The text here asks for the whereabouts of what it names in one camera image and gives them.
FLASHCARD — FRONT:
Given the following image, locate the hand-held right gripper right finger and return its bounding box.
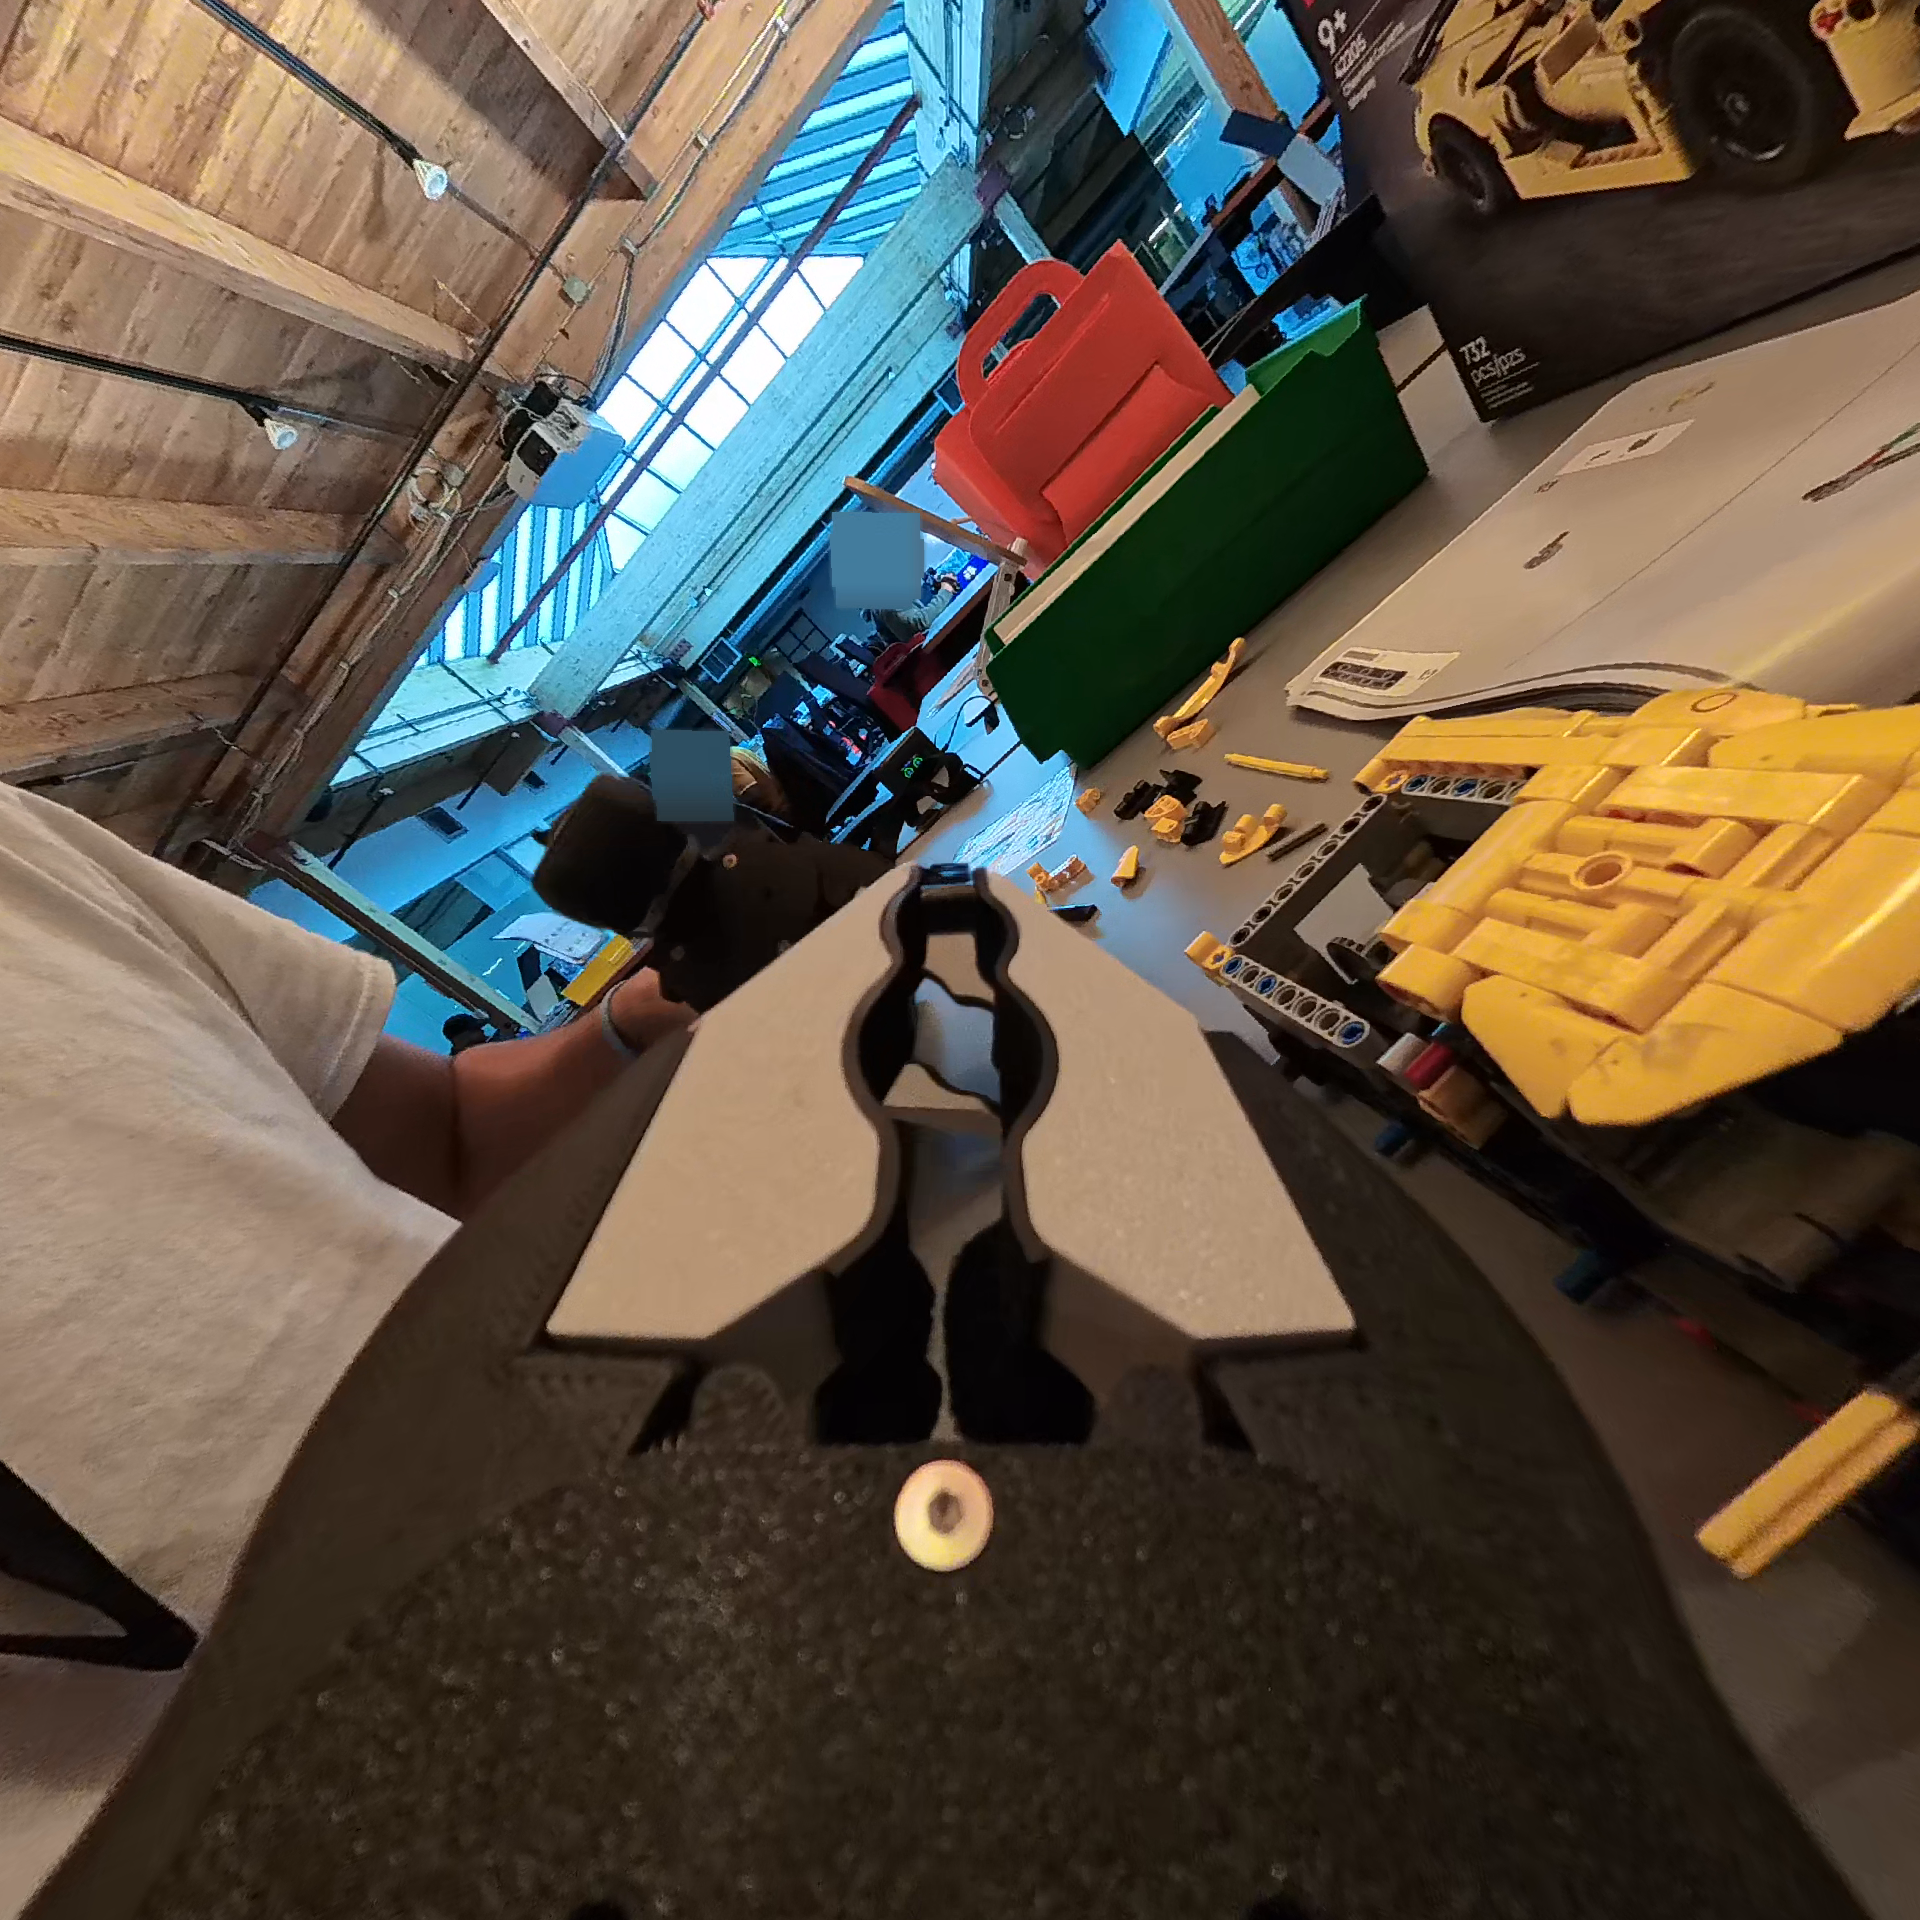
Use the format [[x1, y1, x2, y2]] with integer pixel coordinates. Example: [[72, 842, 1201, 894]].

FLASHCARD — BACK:
[[947, 865, 1360, 1445]]

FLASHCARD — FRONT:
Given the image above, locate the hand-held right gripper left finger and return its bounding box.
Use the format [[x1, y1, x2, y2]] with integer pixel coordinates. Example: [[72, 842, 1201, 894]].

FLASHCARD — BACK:
[[543, 865, 936, 1445]]

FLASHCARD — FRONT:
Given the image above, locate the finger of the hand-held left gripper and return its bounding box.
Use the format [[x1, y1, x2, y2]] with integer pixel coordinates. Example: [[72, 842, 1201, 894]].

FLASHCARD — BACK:
[[884, 959, 1007, 1133]]

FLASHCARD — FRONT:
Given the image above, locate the pile of yellow black pieces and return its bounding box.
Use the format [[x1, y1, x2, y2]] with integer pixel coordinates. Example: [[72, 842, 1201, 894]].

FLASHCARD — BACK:
[[1026, 636, 1337, 919]]

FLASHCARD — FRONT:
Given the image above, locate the yellow toy car model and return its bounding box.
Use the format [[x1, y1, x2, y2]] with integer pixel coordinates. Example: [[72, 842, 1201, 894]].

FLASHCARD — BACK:
[[1184, 685, 1920, 1580]]

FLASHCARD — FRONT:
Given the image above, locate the person's left forearm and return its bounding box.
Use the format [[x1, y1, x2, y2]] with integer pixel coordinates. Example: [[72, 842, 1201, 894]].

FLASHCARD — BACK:
[[329, 982, 639, 1219]]

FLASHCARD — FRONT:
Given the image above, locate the grey desk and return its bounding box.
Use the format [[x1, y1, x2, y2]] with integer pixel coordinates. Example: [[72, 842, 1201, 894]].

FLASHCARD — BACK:
[[884, 254, 1920, 1920]]

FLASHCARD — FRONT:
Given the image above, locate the person's left hand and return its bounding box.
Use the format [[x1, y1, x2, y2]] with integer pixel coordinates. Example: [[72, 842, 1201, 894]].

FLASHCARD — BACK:
[[614, 964, 708, 1061]]

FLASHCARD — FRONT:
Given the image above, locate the black device with loops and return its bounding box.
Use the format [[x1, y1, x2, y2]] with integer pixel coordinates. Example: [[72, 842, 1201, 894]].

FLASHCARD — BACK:
[[882, 729, 980, 816]]

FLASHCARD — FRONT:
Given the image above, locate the colourful printed paper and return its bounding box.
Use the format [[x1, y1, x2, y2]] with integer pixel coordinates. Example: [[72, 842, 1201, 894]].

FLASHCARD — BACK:
[[956, 761, 1081, 875]]

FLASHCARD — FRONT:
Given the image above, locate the green plastic bin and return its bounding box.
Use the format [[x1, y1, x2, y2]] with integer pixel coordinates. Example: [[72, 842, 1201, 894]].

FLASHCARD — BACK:
[[981, 295, 1431, 769]]

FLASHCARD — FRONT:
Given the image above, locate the white papers stack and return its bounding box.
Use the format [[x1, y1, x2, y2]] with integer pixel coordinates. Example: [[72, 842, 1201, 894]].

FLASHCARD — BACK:
[[985, 382, 1265, 649]]

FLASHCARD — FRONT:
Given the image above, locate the person's white shirt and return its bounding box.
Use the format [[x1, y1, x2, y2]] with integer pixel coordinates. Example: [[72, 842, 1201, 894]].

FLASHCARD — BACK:
[[0, 779, 463, 1920]]

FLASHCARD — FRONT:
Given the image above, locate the orange bag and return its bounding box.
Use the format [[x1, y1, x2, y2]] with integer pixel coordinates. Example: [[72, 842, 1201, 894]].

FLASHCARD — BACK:
[[929, 240, 1236, 570]]

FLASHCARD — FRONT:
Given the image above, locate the grey instruction booklet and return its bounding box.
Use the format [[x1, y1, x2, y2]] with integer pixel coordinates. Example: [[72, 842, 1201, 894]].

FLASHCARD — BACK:
[[1286, 254, 1920, 726]]

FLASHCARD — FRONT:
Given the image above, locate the toy car box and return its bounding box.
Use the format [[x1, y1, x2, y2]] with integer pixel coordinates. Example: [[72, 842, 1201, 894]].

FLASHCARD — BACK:
[[1273, 0, 1920, 426]]

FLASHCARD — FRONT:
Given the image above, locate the white ceiling camera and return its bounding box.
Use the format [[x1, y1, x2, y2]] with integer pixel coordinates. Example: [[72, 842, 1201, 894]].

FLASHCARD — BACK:
[[497, 377, 597, 499]]

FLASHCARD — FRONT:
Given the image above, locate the black shoulder strap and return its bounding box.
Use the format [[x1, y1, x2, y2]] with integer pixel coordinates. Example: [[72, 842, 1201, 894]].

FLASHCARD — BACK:
[[0, 1462, 199, 1678]]

